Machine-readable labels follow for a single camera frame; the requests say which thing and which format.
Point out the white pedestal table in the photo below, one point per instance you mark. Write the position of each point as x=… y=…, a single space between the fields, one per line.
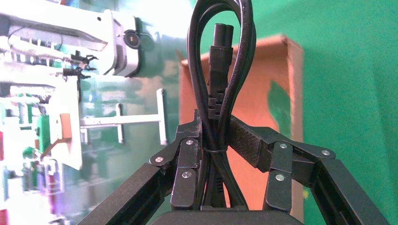
x=140 y=118

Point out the black gripper of white robot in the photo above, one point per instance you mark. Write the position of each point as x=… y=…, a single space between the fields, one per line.
x=82 y=58
x=74 y=73

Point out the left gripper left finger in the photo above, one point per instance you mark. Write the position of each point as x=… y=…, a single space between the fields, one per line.
x=186 y=161

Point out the green table cloth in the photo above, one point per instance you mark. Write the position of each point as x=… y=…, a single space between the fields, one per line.
x=348 y=93

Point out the open brown cardboard box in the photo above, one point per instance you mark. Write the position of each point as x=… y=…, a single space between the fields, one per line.
x=252 y=102

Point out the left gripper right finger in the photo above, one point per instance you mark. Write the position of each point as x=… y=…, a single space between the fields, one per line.
x=280 y=167

